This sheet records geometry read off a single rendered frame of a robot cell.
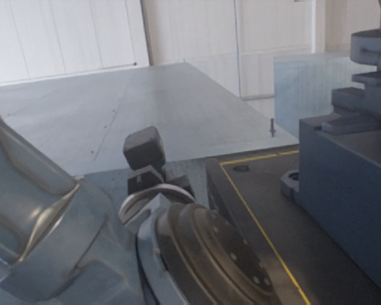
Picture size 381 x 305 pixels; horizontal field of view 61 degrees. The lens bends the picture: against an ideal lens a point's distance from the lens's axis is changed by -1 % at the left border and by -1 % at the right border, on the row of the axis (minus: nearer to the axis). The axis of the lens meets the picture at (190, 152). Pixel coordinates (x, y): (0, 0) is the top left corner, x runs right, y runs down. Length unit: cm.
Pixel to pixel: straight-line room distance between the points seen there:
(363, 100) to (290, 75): 448
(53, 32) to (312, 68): 692
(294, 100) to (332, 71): 63
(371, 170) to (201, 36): 912
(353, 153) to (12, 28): 981
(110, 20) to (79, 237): 920
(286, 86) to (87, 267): 467
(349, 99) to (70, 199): 31
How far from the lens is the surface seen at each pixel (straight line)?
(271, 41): 994
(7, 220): 30
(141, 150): 63
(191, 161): 98
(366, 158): 41
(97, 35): 947
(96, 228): 30
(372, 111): 38
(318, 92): 494
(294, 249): 51
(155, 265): 31
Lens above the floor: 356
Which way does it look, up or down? 20 degrees down
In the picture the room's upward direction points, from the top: 7 degrees counter-clockwise
